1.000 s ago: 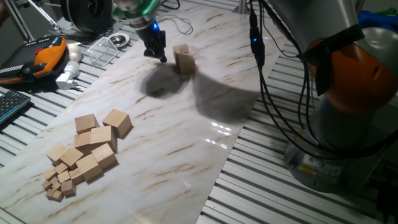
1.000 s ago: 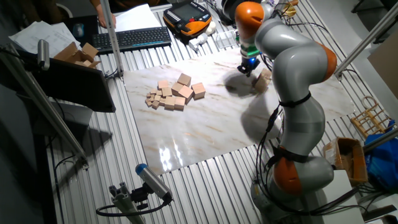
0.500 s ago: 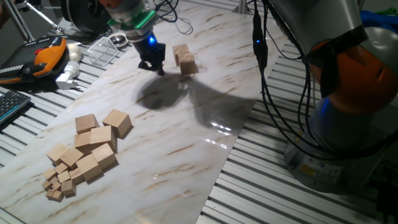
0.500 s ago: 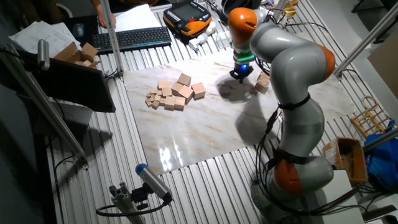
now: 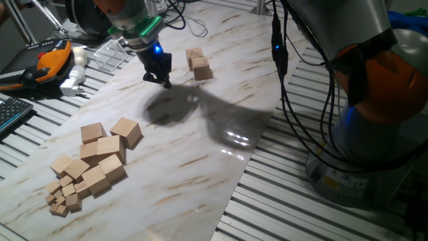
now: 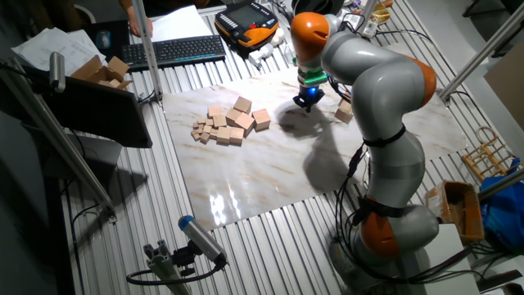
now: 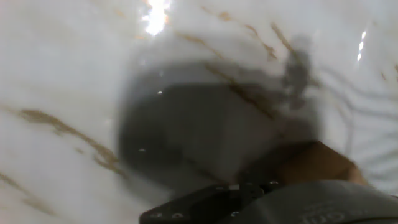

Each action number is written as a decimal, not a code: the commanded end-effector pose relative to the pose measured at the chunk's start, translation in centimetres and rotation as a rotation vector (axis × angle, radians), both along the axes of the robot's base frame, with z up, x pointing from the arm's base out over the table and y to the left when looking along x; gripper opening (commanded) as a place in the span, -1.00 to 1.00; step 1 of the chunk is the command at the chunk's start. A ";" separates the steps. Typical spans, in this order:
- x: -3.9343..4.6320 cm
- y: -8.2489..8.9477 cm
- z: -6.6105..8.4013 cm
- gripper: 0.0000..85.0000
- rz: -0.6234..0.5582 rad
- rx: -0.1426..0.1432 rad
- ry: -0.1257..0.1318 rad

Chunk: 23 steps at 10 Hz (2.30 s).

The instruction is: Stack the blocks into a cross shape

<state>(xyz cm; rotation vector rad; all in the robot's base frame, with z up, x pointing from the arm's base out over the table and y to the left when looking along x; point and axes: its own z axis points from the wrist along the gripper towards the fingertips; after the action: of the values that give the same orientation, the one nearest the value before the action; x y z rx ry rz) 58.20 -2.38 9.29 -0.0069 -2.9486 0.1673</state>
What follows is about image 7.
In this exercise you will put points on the marble pattern board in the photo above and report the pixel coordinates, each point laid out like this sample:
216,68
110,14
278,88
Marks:
62,62

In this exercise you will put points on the large wooden cube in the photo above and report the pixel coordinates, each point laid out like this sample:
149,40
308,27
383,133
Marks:
320,165

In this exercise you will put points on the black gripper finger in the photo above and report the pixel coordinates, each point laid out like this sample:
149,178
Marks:
199,205

